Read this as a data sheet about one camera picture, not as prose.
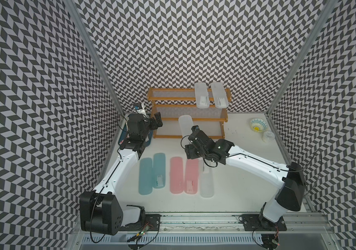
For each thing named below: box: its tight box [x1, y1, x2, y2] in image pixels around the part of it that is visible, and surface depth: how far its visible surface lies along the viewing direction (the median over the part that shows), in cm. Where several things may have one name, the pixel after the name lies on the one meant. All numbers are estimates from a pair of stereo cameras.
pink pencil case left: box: [169, 156, 185, 195], surface depth 88 cm
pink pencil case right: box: [184, 158, 200, 195], surface depth 86 cm
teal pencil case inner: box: [152, 152, 167, 190], surface depth 91 cm
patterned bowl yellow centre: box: [249, 117, 268, 133], surface depth 110 cm
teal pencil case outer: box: [138, 157, 154, 196], surface depth 88 cm
